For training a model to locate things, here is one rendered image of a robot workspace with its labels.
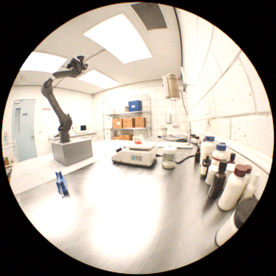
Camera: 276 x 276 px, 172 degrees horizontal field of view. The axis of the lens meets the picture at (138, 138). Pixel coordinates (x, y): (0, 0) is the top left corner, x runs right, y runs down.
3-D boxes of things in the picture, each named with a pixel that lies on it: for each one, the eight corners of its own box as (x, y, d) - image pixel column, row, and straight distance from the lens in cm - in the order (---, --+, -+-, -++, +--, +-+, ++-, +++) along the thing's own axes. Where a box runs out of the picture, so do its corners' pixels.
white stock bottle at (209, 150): (196, 163, 50) (199, 135, 47) (207, 161, 54) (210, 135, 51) (205, 168, 45) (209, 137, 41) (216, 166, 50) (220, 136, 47)
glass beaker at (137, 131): (147, 144, 47) (147, 127, 46) (139, 146, 43) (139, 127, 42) (138, 143, 51) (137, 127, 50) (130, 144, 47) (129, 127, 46)
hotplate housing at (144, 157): (110, 162, 51) (109, 146, 48) (124, 155, 61) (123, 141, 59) (155, 169, 41) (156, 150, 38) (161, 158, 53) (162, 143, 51)
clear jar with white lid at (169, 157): (176, 169, 42) (178, 149, 39) (161, 169, 41) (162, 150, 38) (174, 163, 47) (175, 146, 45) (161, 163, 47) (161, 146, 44)
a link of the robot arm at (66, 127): (62, 131, 56) (62, 119, 56) (57, 132, 64) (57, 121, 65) (72, 131, 59) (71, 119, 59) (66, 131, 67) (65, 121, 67)
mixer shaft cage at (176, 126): (171, 128, 81) (170, 97, 84) (172, 128, 88) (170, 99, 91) (179, 128, 81) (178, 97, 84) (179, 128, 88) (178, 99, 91)
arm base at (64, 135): (58, 142, 62) (57, 131, 62) (65, 140, 66) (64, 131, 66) (64, 142, 57) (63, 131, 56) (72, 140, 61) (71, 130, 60)
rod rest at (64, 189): (57, 179, 42) (53, 170, 40) (64, 178, 42) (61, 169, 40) (59, 193, 33) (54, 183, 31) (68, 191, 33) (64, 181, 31)
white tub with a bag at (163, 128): (168, 136, 147) (168, 121, 146) (158, 136, 146) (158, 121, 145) (166, 135, 161) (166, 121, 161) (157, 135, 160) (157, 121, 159)
